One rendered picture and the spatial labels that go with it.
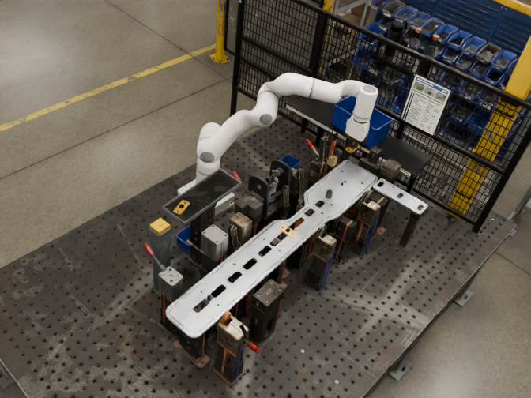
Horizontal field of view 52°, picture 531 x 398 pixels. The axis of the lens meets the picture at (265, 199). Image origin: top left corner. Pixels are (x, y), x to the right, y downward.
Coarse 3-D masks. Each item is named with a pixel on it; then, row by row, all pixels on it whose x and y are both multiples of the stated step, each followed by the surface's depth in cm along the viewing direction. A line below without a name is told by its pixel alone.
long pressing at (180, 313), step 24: (336, 168) 291; (360, 168) 293; (312, 192) 276; (336, 192) 278; (360, 192) 280; (312, 216) 263; (336, 216) 265; (264, 240) 249; (288, 240) 250; (240, 264) 237; (264, 264) 239; (192, 288) 225; (216, 288) 227; (240, 288) 228; (168, 312) 216; (192, 312) 217; (216, 312) 218; (192, 336) 210
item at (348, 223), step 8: (344, 224) 264; (352, 224) 264; (344, 232) 267; (352, 232) 268; (344, 240) 270; (336, 248) 278; (344, 248) 275; (336, 256) 280; (344, 256) 278; (336, 264) 282
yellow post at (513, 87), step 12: (528, 48) 245; (528, 60) 248; (516, 72) 254; (528, 72) 251; (516, 84) 257; (528, 84) 254; (504, 108) 266; (492, 120) 273; (504, 120) 269; (504, 132) 273; (492, 144) 280; (480, 156) 288; (492, 156) 284; (480, 168) 291; (480, 180) 296; (468, 192) 304; (468, 204) 309; (456, 216) 317
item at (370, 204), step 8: (368, 200) 271; (360, 208) 271; (368, 208) 267; (376, 208) 266; (360, 216) 274; (368, 216) 271; (376, 216) 269; (360, 224) 277; (368, 224) 273; (360, 232) 280; (368, 232) 281; (352, 240) 287; (360, 240) 283; (368, 240) 283; (352, 248) 289; (360, 248) 286; (360, 256) 288
